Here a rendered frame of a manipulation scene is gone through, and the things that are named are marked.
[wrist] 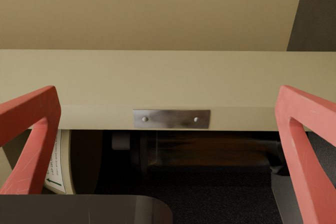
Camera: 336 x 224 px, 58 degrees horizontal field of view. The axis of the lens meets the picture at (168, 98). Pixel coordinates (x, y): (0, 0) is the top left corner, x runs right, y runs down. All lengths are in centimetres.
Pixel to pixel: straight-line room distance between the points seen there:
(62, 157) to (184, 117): 16
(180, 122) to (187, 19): 44
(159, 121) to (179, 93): 3
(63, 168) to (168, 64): 17
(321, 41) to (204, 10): 25
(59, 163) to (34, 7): 44
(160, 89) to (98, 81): 6
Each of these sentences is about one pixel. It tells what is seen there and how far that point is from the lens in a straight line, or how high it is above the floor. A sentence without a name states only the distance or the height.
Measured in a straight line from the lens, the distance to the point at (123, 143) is 45.
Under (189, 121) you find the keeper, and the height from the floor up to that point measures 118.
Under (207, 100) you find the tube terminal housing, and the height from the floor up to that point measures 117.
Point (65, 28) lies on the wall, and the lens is 74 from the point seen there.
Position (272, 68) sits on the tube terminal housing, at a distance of 35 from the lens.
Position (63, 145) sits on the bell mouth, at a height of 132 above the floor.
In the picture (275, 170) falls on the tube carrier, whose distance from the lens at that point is 46.
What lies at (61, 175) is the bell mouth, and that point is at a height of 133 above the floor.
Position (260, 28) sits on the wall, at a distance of 73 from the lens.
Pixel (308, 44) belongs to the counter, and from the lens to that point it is 64.
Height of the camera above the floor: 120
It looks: level
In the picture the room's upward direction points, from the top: 90 degrees counter-clockwise
